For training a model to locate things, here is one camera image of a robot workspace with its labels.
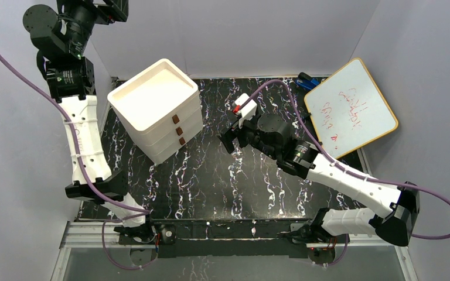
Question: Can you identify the yellow framed whiteboard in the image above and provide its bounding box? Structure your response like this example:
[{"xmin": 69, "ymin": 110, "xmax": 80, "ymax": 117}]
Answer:
[{"xmin": 304, "ymin": 58, "xmax": 399, "ymax": 159}]

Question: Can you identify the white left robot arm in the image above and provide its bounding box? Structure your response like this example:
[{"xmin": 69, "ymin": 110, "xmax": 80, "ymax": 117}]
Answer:
[{"xmin": 22, "ymin": 1, "xmax": 158, "ymax": 244}]

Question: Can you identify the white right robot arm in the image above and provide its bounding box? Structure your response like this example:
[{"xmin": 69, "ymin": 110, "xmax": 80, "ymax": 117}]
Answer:
[{"xmin": 219, "ymin": 94, "xmax": 420, "ymax": 246}]

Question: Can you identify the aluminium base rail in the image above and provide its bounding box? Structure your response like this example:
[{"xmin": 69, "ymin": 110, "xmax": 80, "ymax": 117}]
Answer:
[{"xmin": 52, "ymin": 219, "xmax": 418, "ymax": 280}]

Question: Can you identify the white drawer organizer frame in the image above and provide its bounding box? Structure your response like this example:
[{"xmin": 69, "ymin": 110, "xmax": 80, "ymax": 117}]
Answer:
[{"xmin": 108, "ymin": 59, "xmax": 203, "ymax": 165}]

